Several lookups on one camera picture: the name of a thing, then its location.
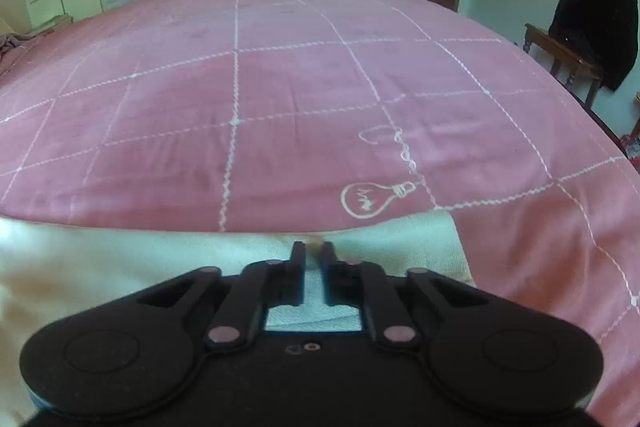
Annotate white pants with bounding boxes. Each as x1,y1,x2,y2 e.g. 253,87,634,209
1,211,474,426

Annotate pink checked bedspread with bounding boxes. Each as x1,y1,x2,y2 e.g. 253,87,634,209
1,0,639,426

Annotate wooden chair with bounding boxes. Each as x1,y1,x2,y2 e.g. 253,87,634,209
523,23,603,109

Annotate grey crumpled cloth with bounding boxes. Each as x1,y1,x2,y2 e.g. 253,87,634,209
0,32,34,64

